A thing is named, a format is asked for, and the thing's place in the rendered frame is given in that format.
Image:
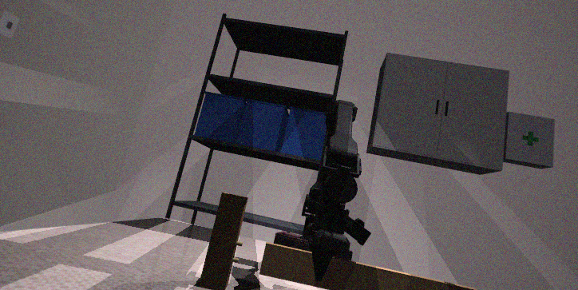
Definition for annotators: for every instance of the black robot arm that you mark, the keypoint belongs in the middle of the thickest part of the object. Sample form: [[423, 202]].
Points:
[[340, 164]]

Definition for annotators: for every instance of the short wooden post with two pegs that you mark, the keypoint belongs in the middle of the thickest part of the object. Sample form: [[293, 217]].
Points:
[[224, 240]]

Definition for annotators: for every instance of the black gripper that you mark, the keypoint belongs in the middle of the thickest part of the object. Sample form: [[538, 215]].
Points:
[[327, 241]]

